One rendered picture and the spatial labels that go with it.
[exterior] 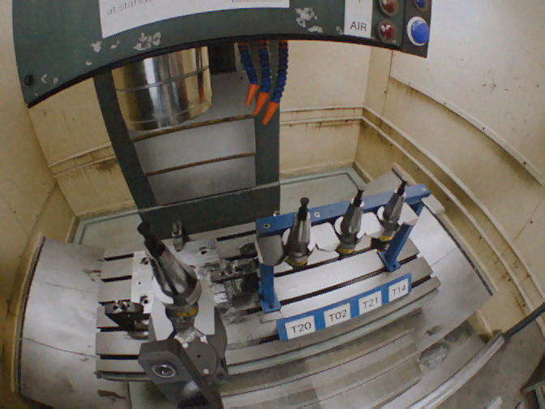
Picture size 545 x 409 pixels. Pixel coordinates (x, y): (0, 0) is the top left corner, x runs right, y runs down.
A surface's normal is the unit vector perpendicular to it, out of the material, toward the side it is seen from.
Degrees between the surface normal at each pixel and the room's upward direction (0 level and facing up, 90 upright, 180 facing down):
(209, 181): 91
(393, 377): 8
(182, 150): 90
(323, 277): 0
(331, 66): 90
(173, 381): 60
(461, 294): 24
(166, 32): 90
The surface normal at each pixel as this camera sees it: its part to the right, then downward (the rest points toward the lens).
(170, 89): 0.50, 0.58
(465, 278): -0.40, -0.59
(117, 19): 0.27, 0.65
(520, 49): -0.96, 0.19
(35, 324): 0.38, -0.75
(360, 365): 0.12, -0.75
